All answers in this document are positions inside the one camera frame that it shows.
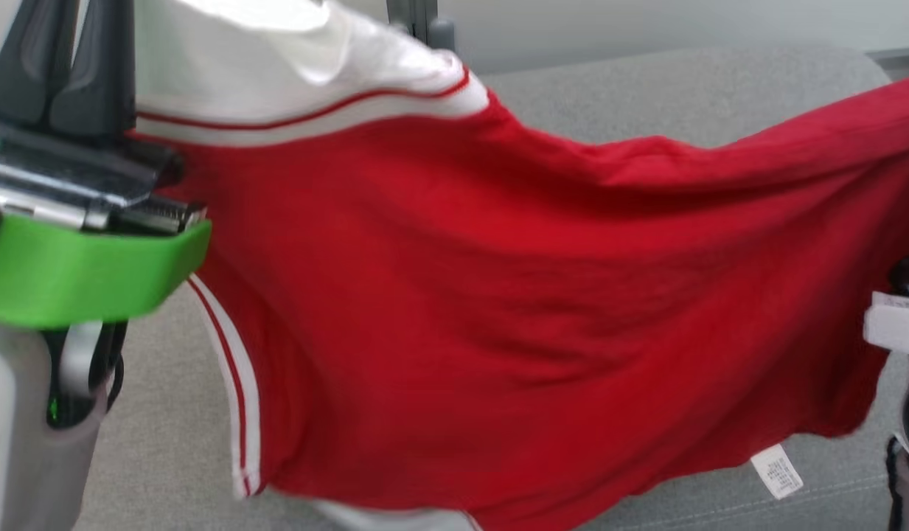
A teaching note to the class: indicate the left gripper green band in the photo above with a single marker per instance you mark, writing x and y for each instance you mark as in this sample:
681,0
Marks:
78,273

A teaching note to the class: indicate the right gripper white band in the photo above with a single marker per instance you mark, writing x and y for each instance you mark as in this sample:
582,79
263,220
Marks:
900,324

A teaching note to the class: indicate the red and white garment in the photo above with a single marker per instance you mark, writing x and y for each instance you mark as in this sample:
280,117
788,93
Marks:
498,295

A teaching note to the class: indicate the grey metal stand with casters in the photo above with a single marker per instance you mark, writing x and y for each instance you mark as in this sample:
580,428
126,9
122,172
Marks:
421,18

